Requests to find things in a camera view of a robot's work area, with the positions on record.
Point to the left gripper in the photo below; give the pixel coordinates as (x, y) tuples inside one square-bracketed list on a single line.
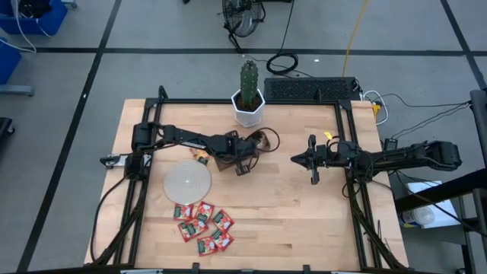
[(243, 169)]

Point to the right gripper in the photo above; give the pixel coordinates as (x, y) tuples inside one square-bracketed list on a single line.
[(314, 177)]

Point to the orange mango tea packet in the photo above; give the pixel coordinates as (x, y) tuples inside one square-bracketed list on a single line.
[(200, 156)]

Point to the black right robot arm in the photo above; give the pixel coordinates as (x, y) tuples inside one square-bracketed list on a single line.
[(411, 156)]

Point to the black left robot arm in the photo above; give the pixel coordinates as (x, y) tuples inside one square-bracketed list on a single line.
[(182, 137)]

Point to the white hexagonal plant pot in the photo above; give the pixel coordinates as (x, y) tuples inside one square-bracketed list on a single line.
[(248, 118)]

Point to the yellow tag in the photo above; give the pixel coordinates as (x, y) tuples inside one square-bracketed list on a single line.
[(328, 134)]

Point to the green cactus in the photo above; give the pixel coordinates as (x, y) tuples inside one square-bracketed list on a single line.
[(249, 83)]

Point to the round woven placemat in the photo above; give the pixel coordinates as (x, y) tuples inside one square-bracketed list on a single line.
[(187, 182)]

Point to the black floor fan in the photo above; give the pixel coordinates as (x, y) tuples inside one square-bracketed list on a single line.
[(243, 15)]

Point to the black side rack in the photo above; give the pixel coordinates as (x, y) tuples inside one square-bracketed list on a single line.
[(437, 194)]

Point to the white box with roll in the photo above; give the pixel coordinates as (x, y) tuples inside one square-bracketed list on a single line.
[(437, 213)]

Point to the large blue bin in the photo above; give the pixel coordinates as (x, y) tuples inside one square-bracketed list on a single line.
[(45, 23)]

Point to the small blue bin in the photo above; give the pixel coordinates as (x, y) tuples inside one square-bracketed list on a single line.
[(7, 61)]

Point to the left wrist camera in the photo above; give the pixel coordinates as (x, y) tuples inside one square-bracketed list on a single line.
[(228, 146)]

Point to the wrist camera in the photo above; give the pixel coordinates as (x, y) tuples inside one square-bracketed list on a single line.
[(331, 156), (228, 146)]

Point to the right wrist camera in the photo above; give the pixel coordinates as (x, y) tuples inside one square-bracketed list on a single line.
[(331, 156)]

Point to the black aluminium table frame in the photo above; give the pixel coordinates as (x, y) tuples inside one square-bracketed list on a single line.
[(190, 101)]

